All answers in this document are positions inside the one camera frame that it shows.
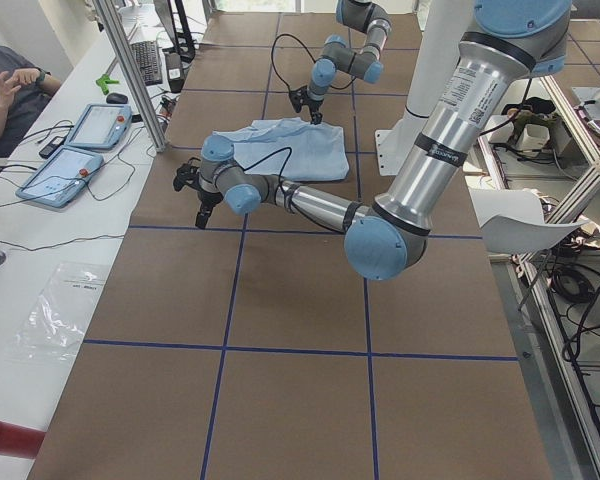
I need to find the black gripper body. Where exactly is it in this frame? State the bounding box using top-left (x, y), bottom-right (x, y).
top-left (195, 191), bottom-right (223, 229)
top-left (302, 97), bottom-right (323, 125)

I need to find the light blue button shirt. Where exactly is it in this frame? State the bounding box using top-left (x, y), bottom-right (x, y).
top-left (213, 117), bottom-right (349, 182)

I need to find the upper blue teach pendant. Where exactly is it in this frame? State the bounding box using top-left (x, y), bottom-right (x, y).
top-left (65, 104), bottom-right (132, 151)

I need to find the blue teach pendant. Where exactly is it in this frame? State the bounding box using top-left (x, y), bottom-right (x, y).
top-left (65, 104), bottom-right (132, 151)
top-left (16, 146), bottom-right (104, 208)

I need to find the black computer mouse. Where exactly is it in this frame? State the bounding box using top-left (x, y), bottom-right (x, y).
top-left (105, 92), bottom-right (128, 104)

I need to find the brown table mat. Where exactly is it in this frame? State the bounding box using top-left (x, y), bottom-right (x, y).
top-left (30, 13), bottom-right (552, 479)

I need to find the lower blue teach pendant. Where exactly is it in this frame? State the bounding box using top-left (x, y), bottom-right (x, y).
top-left (16, 146), bottom-right (104, 208)

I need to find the green plastic tool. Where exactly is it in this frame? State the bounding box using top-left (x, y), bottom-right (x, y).
top-left (95, 74), bottom-right (119, 96)

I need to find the black keyboard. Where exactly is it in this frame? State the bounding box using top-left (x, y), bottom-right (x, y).
top-left (130, 40), bottom-right (163, 85)

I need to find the black mobile phone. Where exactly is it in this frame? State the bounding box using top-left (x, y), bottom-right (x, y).
top-left (38, 136), bottom-right (65, 159)

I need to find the clear plastic bag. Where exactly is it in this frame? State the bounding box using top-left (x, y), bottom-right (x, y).
top-left (9, 262), bottom-right (110, 364)

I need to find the seated person grey shirt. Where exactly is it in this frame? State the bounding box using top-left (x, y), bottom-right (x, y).
top-left (0, 46), bottom-right (62, 157)

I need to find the red fire extinguisher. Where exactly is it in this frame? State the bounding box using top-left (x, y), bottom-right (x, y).
top-left (0, 421), bottom-right (46, 459)

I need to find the wrist black camera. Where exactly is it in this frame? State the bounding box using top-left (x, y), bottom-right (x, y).
top-left (288, 86), bottom-right (307, 113)
top-left (173, 162), bottom-right (200, 192)

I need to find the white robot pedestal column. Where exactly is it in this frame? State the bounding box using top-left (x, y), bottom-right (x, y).
top-left (375, 0), bottom-right (474, 176)

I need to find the aluminium frame post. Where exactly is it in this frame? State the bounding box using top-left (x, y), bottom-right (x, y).
top-left (93, 0), bottom-right (167, 153)

